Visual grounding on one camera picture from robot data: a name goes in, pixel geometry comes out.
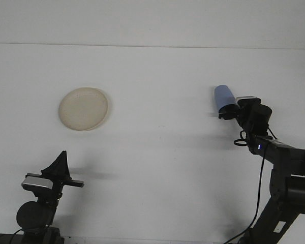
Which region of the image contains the pale blue cup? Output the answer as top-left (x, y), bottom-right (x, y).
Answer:
top-left (214, 84), bottom-right (236, 114)

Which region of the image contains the pale round plate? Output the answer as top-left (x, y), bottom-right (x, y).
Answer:
top-left (58, 87), bottom-right (112, 132)

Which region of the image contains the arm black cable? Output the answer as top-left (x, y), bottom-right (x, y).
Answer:
top-left (11, 227), bottom-right (25, 244)
top-left (224, 126), bottom-right (278, 244)

